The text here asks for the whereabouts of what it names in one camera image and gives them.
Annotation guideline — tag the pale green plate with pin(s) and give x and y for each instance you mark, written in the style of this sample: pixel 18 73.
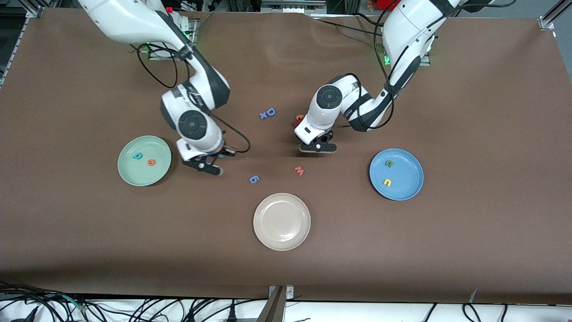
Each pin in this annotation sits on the pale green plate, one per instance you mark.
pixel 134 172

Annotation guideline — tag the pink letter w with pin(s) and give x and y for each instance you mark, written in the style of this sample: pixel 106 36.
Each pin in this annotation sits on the pink letter w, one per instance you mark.
pixel 299 171

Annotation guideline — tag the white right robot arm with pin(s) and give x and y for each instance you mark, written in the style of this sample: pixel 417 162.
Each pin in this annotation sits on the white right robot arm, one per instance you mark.
pixel 192 123

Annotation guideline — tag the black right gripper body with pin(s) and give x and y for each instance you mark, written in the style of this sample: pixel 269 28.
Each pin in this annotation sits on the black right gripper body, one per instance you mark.
pixel 222 153

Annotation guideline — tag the metal mounting bracket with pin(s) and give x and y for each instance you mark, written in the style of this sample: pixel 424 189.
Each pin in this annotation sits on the metal mounting bracket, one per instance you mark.
pixel 289 293

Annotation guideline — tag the brown table cover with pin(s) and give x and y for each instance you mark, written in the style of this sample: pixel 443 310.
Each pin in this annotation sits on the brown table cover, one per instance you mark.
pixel 286 268

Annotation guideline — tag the blue plate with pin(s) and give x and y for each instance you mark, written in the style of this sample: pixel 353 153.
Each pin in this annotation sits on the blue plate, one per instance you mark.
pixel 406 174

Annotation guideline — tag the aluminium camera post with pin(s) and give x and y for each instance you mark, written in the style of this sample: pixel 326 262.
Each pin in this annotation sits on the aluminium camera post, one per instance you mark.
pixel 272 311

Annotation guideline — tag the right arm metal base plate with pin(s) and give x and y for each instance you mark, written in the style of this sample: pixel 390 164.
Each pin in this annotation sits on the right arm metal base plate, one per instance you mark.
pixel 195 26

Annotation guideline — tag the beige plate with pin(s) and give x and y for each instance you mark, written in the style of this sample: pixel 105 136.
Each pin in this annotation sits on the beige plate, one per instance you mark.
pixel 281 222

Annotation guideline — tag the aluminium corner profile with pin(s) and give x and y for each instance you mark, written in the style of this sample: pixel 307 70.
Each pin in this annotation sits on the aluminium corner profile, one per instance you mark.
pixel 547 23

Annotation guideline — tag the blue letter D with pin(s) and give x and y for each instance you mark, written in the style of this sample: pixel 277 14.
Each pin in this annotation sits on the blue letter D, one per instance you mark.
pixel 270 112

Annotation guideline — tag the grey metal box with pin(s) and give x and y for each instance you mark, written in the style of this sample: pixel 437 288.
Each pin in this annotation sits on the grey metal box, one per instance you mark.
pixel 308 5

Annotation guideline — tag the red box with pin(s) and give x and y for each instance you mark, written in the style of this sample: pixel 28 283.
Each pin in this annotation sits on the red box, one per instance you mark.
pixel 383 3

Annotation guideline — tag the black power plug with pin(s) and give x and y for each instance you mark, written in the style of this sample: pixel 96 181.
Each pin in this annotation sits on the black power plug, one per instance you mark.
pixel 231 315

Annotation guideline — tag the blue letter g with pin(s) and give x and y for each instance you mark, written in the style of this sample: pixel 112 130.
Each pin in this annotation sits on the blue letter g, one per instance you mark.
pixel 254 179

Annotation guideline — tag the aluminium frame rail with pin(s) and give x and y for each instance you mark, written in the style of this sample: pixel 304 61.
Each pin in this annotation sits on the aluminium frame rail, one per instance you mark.
pixel 33 12

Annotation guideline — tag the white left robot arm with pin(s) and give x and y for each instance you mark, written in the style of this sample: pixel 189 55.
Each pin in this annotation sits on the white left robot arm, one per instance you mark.
pixel 330 96

